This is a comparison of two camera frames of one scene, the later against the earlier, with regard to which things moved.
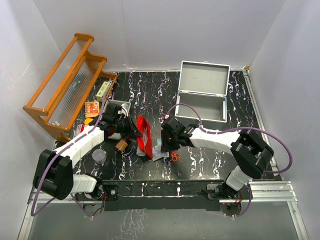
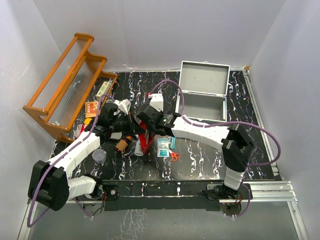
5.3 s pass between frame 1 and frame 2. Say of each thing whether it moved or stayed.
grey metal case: stayed
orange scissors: stayed
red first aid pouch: moved
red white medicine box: stayed
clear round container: stayed
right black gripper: moved
